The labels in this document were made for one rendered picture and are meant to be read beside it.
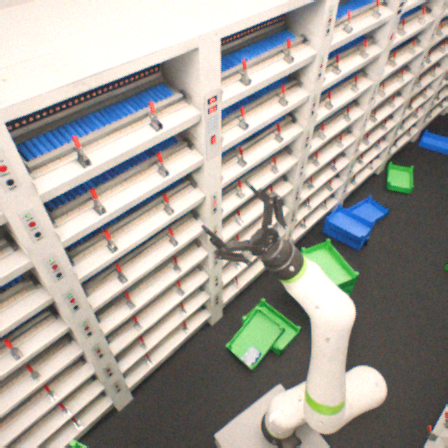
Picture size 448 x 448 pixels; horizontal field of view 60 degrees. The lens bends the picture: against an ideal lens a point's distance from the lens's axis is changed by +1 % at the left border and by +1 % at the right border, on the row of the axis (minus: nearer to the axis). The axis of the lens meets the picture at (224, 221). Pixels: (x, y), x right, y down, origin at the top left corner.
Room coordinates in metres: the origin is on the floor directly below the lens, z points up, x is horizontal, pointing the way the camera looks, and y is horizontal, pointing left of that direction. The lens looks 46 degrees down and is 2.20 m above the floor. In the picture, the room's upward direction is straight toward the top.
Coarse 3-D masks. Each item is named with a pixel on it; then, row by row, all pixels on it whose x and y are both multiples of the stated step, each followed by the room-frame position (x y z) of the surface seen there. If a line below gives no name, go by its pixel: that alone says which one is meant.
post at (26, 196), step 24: (0, 120) 0.77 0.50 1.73; (0, 144) 0.75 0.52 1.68; (24, 168) 0.77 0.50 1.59; (0, 192) 0.71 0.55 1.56; (24, 192) 0.75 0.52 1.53; (24, 240) 0.71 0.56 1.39; (48, 240) 0.75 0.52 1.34; (48, 288) 0.70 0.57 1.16; (96, 336) 0.75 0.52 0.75; (96, 360) 0.72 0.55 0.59; (120, 408) 0.71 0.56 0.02
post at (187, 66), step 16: (176, 16) 1.36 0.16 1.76; (192, 32) 1.22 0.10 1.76; (208, 32) 1.23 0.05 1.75; (208, 48) 1.23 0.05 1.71; (176, 64) 1.29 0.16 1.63; (192, 64) 1.23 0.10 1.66; (208, 64) 1.23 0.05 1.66; (192, 80) 1.23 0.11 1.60; (208, 80) 1.23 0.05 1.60; (192, 128) 1.24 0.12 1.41; (208, 176) 1.22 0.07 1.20; (208, 192) 1.21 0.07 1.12; (208, 208) 1.21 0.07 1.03; (208, 224) 1.21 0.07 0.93; (208, 240) 1.21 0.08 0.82; (208, 256) 1.21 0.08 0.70; (208, 288) 1.21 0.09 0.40; (208, 304) 1.22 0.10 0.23; (208, 320) 1.23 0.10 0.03
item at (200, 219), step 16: (192, 208) 1.26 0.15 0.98; (192, 224) 1.20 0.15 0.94; (160, 240) 1.10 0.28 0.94; (160, 256) 1.02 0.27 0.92; (112, 272) 0.92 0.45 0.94; (128, 272) 0.93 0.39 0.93; (144, 272) 0.95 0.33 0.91; (96, 288) 0.85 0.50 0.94; (112, 288) 0.86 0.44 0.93; (96, 304) 0.79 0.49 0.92
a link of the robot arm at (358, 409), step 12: (348, 372) 0.52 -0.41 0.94; (360, 372) 0.50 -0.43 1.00; (372, 372) 0.50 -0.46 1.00; (300, 384) 0.62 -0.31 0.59; (348, 384) 0.46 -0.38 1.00; (360, 384) 0.46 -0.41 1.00; (372, 384) 0.46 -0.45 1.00; (384, 384) 0.47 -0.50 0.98; (348, 396) 0.43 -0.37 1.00; (360, 396) 0.43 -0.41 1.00; (372, 396) 0.43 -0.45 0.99; (384, 396) 0.44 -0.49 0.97; (360, 408) 0.40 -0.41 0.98
